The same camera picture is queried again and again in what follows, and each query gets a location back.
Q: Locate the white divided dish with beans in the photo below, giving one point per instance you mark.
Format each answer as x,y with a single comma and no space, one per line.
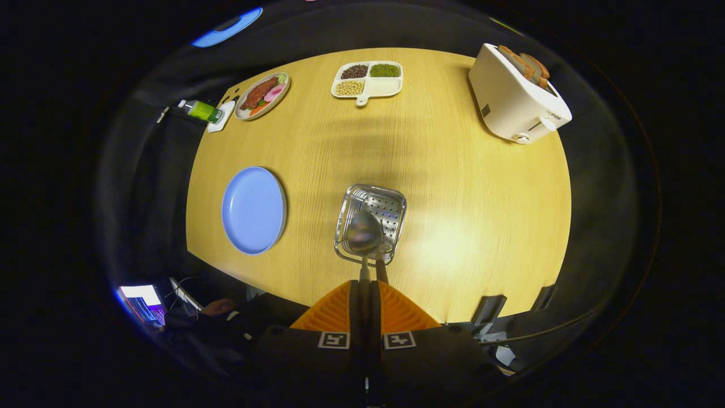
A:
385,86

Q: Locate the white cloth clip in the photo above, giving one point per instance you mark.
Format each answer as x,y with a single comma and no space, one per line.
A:
163,115

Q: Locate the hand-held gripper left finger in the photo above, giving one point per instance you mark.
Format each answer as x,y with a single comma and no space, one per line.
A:
354,340

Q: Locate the blue round plate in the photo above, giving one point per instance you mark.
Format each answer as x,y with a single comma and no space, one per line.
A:
253,209

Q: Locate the white keyboard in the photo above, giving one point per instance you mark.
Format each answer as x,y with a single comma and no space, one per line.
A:
187,294

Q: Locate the white square coaster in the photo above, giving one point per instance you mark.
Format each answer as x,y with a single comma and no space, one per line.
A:
218,126

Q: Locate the white toaster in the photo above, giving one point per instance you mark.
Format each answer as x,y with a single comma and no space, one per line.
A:
510,102

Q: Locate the person's dark clothing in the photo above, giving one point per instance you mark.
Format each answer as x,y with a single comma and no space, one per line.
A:
249,328

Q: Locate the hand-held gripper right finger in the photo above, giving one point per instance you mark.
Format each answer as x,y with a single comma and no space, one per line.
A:
376,340

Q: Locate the green plastic bottle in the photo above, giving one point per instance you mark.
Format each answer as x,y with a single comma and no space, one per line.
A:
201,110

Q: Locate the lit computer monitor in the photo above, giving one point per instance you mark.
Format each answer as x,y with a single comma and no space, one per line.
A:
141,294

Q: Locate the oval plate with meat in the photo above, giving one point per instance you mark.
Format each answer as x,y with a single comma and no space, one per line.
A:
257,96

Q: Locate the toasted bread slice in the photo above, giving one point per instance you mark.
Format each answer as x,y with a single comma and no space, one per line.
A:
538,67
512,58

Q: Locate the black table bracket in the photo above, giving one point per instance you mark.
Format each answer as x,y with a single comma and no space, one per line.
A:
544,297
488,309

